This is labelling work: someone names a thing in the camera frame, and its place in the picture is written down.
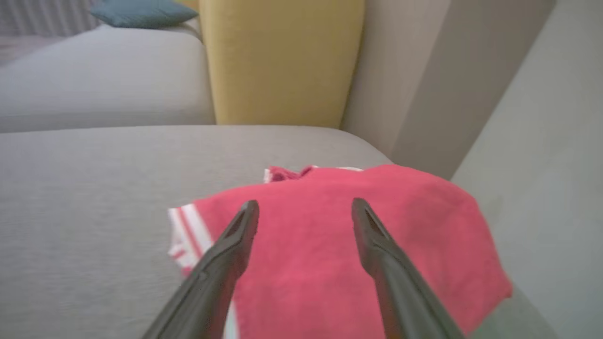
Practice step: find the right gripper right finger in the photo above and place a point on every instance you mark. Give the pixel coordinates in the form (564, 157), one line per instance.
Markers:
(400, 292)

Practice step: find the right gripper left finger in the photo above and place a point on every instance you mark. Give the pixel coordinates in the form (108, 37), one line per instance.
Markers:
(212, 282)

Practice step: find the red and white jersey shirt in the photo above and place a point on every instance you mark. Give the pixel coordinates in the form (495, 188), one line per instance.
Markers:
(311, 245)

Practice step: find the red shorts with white band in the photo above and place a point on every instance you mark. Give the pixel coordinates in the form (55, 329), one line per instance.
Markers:
(282, 174)

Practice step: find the yellow grey sofa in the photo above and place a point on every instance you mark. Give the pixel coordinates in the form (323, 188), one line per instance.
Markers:
(94, 197)

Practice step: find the grey sofa side cushion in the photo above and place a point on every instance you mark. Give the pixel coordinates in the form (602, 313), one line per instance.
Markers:
(424, 84)

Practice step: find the narrow grey sofa seat cushion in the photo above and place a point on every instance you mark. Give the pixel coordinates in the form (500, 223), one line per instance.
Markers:
(103, 80)

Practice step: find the wide yellow sofa back cushion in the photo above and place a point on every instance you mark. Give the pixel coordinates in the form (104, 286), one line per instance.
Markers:
(282, 61)

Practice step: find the narrow yellow sofa back cushion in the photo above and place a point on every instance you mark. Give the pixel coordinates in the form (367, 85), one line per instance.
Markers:
(189, 4)

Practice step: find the teal throw pillow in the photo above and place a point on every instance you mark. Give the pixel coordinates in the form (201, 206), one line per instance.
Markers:
(141, 12)

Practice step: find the grey pleated curtain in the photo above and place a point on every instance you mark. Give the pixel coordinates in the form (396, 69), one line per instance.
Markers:
(42, 16)

